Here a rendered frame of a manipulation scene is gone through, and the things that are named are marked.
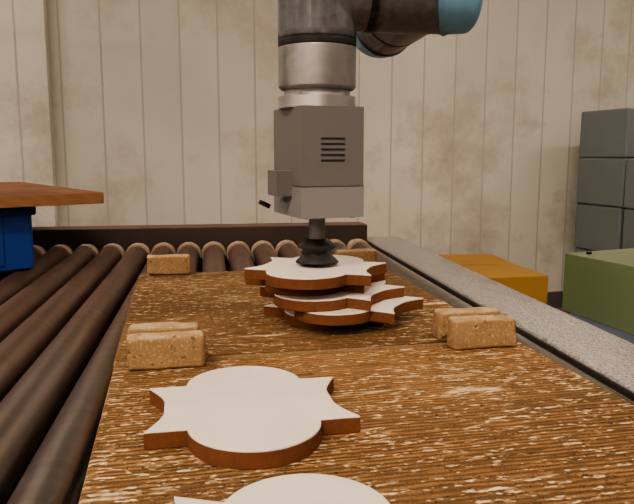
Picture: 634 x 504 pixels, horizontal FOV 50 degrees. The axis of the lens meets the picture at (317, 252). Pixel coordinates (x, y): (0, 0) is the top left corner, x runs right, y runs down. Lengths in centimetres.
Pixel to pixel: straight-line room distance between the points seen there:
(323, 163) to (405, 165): 388
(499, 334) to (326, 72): 28
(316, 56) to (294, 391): 32
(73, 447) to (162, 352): 11
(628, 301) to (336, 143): 49
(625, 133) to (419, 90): 127
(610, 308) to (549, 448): 59
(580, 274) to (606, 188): 363
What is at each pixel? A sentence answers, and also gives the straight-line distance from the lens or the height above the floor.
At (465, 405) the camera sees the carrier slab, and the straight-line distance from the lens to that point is 48.
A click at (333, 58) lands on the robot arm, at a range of 65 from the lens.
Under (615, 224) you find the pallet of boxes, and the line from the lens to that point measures 461.
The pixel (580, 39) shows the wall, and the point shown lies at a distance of 518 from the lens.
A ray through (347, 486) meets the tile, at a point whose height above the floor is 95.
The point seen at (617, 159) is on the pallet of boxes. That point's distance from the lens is 461.
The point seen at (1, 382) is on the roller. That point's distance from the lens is 65.
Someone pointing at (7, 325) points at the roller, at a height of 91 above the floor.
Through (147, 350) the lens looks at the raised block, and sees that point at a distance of 55.
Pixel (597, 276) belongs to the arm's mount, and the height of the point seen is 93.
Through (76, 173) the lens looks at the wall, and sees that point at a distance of 418.
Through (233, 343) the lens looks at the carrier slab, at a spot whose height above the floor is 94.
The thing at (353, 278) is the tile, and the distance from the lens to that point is 64.
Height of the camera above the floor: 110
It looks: 8 degrees down
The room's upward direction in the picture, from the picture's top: straight up
